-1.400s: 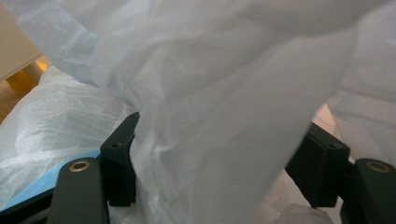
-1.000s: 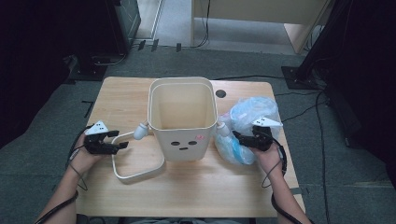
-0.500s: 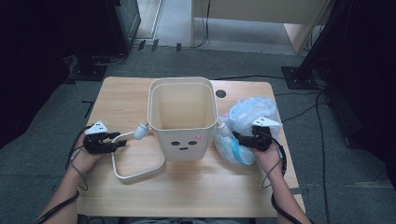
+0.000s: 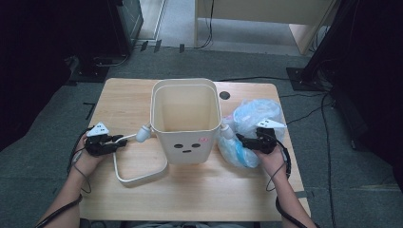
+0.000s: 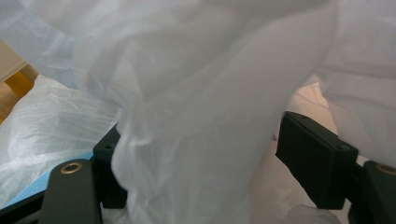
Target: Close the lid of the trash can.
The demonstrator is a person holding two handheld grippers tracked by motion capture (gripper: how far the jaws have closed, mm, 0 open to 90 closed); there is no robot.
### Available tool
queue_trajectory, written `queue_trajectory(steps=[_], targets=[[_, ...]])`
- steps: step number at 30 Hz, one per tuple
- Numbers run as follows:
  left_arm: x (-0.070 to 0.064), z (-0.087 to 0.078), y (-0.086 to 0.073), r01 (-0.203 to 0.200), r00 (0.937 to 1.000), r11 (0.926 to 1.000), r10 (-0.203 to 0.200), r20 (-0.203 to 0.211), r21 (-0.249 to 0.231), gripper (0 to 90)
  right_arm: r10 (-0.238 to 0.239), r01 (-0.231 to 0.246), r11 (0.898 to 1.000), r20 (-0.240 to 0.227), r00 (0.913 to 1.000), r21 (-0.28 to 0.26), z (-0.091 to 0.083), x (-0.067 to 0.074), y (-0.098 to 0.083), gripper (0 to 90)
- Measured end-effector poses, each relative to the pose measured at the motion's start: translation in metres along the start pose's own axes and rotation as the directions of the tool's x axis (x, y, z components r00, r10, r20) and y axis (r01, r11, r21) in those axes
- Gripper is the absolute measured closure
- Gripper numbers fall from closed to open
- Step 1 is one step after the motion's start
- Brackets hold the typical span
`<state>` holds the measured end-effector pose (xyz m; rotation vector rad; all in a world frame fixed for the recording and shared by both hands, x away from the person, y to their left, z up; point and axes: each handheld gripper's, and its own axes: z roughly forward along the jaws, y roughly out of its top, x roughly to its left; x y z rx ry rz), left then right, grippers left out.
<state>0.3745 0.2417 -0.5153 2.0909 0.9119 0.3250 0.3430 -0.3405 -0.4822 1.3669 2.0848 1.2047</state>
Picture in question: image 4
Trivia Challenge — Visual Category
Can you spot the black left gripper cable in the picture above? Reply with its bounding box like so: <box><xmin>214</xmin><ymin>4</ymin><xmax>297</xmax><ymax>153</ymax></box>
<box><xmin>33</xmin><ymin>126</ymin><xmax>94</xmax><ymax>228</ymax></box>

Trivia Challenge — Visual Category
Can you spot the thin grey wrist strap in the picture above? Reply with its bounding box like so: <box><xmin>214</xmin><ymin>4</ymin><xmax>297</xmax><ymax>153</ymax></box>
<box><xmin>73</xmin><ymin>158</ymin><xmax>93</xmax><ymax>194</ymax></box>
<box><xmin>265</xmin><ymin>161</ymin><xmax>286</xmax><ymax>193</ymax></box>

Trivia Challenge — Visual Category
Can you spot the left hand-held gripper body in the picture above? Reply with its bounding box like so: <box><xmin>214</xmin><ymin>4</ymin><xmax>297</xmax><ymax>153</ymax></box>
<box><xmin>84</xmin><ymin>122</ymin><xmax>112</xmax><ymax>157</ymax></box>

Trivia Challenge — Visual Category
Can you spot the white trash bin with face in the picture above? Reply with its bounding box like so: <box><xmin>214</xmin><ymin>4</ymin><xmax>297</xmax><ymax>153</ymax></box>
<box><xmin>135</xmin><ymin>78</ymin><xmax>237</xmax><ymax>165</ymax></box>

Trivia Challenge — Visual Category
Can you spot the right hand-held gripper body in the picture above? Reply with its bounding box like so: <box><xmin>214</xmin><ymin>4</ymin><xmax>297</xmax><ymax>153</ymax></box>
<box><xmin>251</xmin><ymin>118</ymin><xmax>287</xmax><ymax>155</ymax></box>

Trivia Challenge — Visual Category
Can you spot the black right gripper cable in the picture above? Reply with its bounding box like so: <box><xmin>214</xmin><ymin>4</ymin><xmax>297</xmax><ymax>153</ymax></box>
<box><xmin>275</xmin><ymin>141</ymin><xmax>308</xmax><ymax>228</ymax></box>

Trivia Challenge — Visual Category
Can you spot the black hanging cable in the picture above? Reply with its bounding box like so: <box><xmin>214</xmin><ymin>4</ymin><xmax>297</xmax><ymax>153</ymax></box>
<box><xmin>193</xmin><ymin>0</ymin><xmax>216</xmax><ymax>50</ymax></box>

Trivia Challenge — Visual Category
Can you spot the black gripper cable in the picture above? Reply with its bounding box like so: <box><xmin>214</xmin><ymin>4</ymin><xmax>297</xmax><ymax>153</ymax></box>
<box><xmin>275</xmin><ymin>141</ymin><xmax>308</xmax><ymax>228</ymax></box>
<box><xmin>33</xmin><ymin>126</ymin><xmax>94</xmax><ymax>228</ymax></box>

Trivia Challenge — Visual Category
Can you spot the dark curtain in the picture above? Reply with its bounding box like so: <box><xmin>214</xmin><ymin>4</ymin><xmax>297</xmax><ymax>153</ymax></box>
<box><xmin>0</xmin><ymin>0</ymin><xmax>108</xmax><ymax>153</ymax></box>
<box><xmin>332</xmin><ymin>0</ymin><xmax>403</xmax><ymax>179</ymax></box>

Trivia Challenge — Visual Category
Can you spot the black corner floor tape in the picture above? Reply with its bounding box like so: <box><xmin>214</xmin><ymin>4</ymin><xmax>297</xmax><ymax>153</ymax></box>
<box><xmin>83</xmin><ymin>102</ymin><xmax>97</xmax><ymax>121</ymax></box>

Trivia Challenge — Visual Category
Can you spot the black stand base plate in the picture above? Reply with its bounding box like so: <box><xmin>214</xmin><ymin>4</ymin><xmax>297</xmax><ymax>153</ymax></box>
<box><xmin>67</xmin><ymin>55</ymin><xmax>110</xmax><ymax>84</ymax></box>

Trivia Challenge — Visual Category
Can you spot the light wooden desk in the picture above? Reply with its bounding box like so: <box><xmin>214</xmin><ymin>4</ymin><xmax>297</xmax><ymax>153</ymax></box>
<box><xmin>193</xmin><ymin>0</ymin><xmax>338</xmax><ymax>56</ymax></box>

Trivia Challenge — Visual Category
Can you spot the black cable at stand base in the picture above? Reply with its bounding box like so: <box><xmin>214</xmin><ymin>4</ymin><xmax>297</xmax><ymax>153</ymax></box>
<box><xmin>94</xmin><ymin>53</ymin><xmax>131</xmax><ymax>68</ymax></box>

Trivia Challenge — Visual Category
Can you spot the person's left hand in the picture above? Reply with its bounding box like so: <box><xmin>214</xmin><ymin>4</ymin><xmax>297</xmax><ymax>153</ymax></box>
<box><xmin>73</xmin><ymin>134</ymin><xmax>106</xmax><ymax>175</ymax></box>

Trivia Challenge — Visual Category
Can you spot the dark glass-front cabinet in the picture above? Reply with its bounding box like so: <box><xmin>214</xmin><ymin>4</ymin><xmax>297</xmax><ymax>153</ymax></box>
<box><xmin>106</xmin><ymin>0</ymin><xmax>144</xmax><ymax>58</ymax></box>

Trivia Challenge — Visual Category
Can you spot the white bin rim ring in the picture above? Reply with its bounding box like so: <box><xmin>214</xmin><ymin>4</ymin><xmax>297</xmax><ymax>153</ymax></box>
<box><xmin>112</xmin><ymin>133</ymin><xmax>169</xmax><ymax>185</ymax></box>

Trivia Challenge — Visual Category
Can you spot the person's right hand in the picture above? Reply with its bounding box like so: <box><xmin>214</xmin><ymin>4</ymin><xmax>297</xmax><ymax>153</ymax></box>
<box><xmin>254</xmin><ymin>144</ymin><xmax>286</xmax><ymax>181</ymax></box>

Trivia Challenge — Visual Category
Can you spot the long black floor cable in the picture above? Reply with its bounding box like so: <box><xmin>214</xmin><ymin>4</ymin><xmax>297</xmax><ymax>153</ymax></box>
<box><xmin>320</xmin><ymin>91</ymin><xmax>337</xmax><ymax>228</ymax></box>

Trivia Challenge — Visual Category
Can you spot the black metal stand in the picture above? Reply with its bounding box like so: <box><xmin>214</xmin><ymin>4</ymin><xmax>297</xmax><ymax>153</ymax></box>
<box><xmin>285</xmin><ymin>0</ymin><xmax>350</xmax><ymax>93</ymax></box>

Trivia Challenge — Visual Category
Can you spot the translucent blue trash bag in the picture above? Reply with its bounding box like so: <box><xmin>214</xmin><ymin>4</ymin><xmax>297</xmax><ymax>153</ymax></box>
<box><xmin>217</xmin><ymin>98</ymin><xmax>286</xmax><ymax>169</ymax></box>

